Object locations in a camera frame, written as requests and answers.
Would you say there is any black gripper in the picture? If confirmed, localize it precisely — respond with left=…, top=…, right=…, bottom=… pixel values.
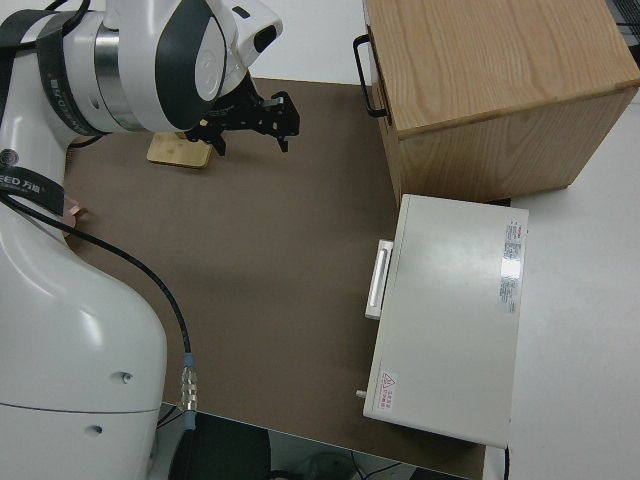
left=188, top=72, right=301, bottom=157

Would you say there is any wooden mug tree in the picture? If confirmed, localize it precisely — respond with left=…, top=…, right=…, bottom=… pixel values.
left=146, top=130, right=211, bottom=171

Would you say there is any brown table mat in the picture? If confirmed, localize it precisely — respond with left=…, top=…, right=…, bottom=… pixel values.
left=59, top=77, right=489, bottom=480

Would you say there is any wooden cabinet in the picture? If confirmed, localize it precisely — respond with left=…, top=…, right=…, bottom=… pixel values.
left=362, top=0, right=640, bottom=209

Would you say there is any white toaster oven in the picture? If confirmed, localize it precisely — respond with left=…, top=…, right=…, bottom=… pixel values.
left=353, top=193, right=530, bottom=449

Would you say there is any black cabinet handle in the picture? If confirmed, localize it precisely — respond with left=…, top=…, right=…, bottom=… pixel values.
left=352, top=34, right=390, bottom=118

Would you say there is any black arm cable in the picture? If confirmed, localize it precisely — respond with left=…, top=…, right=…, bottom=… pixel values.
left=0, top=192, right=201, bottom=480

